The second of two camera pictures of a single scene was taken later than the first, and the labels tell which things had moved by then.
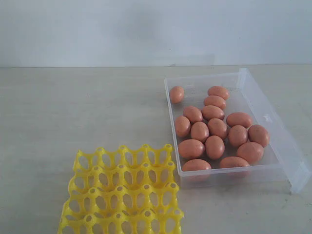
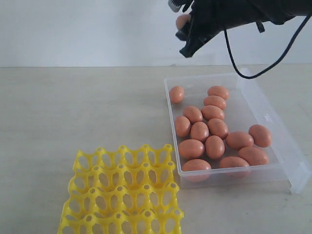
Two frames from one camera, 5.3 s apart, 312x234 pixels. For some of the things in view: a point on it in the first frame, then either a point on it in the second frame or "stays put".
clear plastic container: [228, 135] stays put
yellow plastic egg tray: [123, 191] stays put
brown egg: [242, 119] → [181, 20]
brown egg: [191, 148] stays put
